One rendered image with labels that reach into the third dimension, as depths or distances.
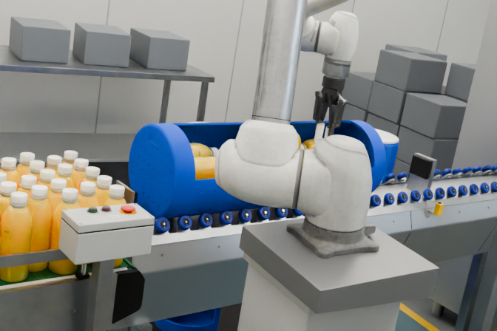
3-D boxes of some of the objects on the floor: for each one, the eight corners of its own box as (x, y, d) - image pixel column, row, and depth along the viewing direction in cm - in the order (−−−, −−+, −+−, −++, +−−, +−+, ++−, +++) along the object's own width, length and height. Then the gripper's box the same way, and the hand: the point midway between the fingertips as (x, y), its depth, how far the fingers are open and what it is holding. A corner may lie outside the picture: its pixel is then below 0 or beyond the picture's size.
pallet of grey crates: (487, 219, 584) (523, 75, 554) (414, 224, 542) (450, 69, 512) (390, 171, 682) (418, 46, 652) (323, 171, 641) (348, 40, 611)
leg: (464, 350, 364) (494, 236, 348) (457, 353, 360) (487, 238, 344) (455, 345, 368) (484, 232, 352) (447, 347, 364) (477, 233, 349)
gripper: (360, 82, 233) (346, 151, 239) (325, 71, 245) (313, 137, 251) (344, 81, 228) (330, 152, 234) (309, 70, 241) (297, 138, 247)
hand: (323, 135), depth 242 cm, fingers closed on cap, 4 cm apart
